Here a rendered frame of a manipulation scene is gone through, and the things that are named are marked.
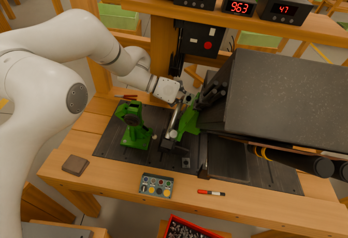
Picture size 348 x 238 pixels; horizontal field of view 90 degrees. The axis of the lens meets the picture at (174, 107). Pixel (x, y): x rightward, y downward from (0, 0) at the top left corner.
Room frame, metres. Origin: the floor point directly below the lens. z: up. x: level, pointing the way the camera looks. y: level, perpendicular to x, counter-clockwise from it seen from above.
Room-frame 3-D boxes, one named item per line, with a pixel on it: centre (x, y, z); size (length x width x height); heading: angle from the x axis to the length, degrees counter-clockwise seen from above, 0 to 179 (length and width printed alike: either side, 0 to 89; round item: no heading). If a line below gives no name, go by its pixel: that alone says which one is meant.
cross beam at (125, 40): (0.95, -0.19, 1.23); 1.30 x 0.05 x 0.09; 88
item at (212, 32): (0.79, -0.07, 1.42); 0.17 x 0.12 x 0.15; 88
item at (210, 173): (0.48, -0.25, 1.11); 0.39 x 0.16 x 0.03; 178
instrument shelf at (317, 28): (0.84, -0.18, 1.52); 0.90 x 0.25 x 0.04; 88
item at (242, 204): (0.30, -0.17, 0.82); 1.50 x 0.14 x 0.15; 88
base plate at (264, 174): (0.58, -0.18, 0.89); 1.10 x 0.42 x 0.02; 88
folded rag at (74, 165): (0.32, 0.42, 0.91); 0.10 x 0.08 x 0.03; 78
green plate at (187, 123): (0.52, -0.10, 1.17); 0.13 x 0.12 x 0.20; 88
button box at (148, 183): (0.29, 0.02, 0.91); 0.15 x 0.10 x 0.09; 88
